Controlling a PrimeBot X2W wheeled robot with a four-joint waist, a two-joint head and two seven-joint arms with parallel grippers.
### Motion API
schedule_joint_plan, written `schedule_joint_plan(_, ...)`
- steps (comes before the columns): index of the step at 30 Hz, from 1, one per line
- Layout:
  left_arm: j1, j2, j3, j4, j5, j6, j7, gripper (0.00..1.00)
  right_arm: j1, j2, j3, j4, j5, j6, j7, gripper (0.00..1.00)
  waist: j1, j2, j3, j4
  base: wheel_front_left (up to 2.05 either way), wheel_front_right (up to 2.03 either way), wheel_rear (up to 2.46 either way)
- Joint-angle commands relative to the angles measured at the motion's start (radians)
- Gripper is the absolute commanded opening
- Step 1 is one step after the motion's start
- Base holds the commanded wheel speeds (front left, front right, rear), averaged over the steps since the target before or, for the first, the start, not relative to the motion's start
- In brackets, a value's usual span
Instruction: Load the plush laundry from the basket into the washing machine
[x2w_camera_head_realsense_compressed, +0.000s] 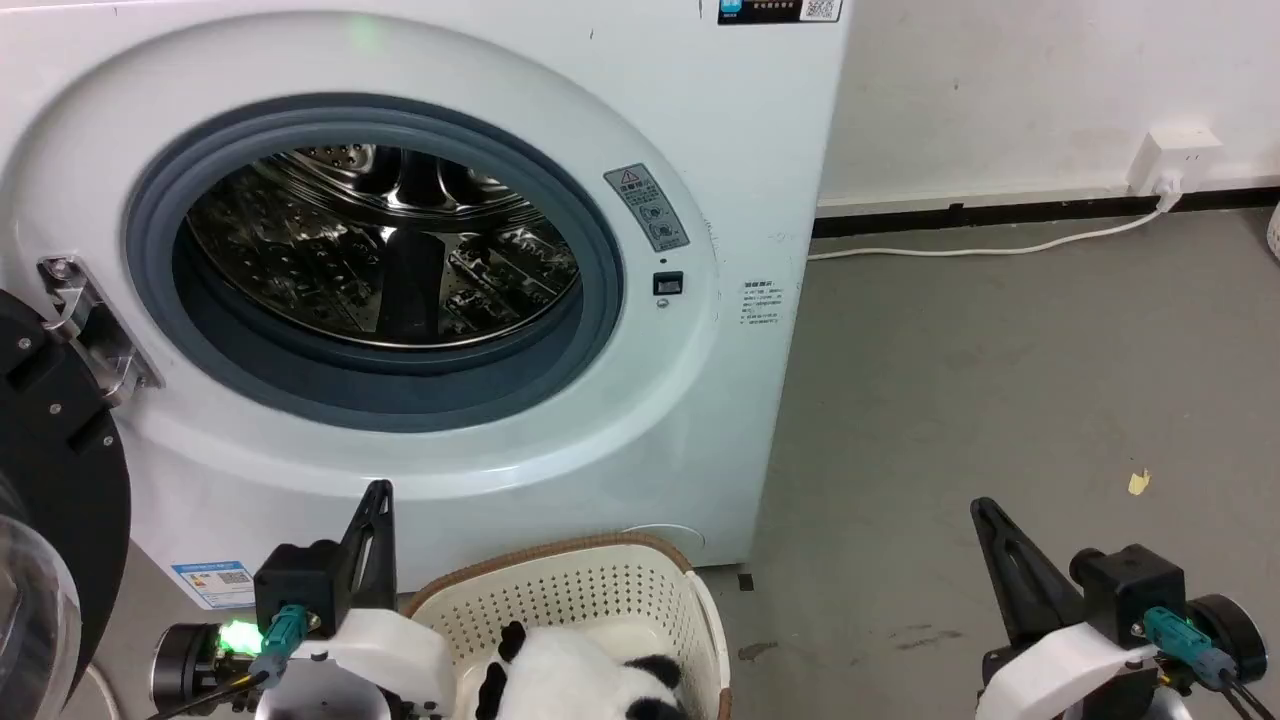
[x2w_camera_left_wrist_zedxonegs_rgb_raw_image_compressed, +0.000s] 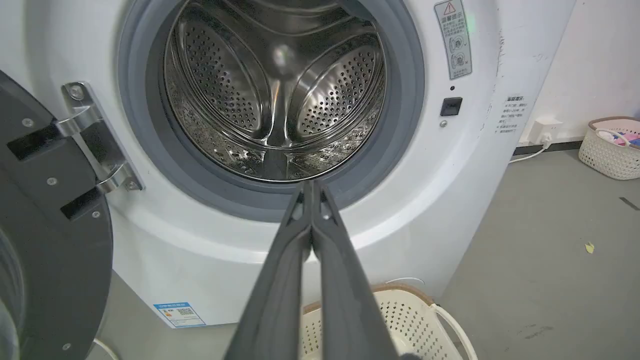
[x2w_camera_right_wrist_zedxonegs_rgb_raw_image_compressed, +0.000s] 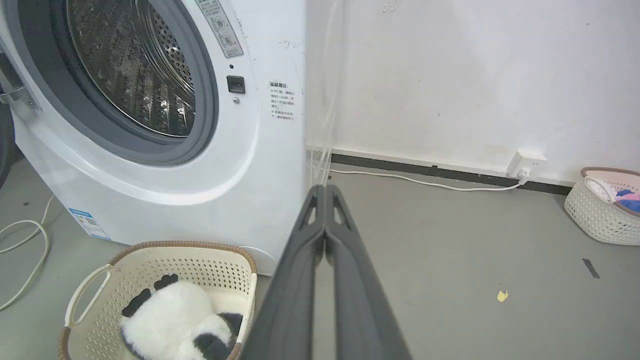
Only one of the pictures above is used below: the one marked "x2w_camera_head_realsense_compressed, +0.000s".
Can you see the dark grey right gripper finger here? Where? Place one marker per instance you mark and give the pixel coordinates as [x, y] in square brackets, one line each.
[1020, 580]

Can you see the silver door hinge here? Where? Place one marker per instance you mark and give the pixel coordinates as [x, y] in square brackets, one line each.
[95, 330]

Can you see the black QR code label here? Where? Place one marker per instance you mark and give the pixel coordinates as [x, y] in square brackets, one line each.
[780, 10]

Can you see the black baseboard strip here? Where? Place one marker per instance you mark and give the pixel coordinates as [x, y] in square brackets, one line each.
[1000, 212]

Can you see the yellow paper scrap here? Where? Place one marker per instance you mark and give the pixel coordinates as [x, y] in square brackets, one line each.
[1138, 482]

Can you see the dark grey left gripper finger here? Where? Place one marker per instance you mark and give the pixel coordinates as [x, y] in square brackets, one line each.
[378, 545]

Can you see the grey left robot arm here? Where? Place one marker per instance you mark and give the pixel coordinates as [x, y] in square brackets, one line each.
[320, 698]

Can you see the grey warning sticker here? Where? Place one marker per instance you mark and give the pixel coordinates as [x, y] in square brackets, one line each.
[648, 208]

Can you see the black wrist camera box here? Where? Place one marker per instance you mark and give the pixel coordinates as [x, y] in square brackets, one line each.
[300, 585]
[1130, 590]

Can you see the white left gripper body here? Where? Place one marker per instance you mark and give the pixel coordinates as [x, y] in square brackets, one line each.
[395, 650]

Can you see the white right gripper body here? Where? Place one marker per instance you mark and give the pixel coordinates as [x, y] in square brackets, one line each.
[1060, 670]

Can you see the white perforated laundry basket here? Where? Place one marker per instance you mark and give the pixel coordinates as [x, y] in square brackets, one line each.
[590, 590]

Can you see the white object at room edge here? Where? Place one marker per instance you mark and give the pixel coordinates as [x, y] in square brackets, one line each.
[1275, 232]

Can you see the black and white panda toy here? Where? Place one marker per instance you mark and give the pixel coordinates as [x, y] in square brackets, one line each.
[570, 670]

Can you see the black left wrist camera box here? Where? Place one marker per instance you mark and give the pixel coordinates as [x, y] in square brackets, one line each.
[300, 585]

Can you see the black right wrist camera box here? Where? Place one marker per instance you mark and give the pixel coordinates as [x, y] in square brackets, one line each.
[1130, 590]

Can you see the white wall socket box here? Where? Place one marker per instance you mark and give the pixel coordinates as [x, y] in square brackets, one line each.
[1175, 155]

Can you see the white front-load washing machine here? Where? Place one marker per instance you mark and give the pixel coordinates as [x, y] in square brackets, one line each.
[720, 150]

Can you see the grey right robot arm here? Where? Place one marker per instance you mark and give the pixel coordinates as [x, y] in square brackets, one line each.
[1170, 705]

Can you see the blue energy label sticker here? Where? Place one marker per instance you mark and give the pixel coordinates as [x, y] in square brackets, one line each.
[215, 583]

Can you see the black round washer door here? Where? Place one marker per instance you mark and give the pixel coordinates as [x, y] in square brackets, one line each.
[60, 470]

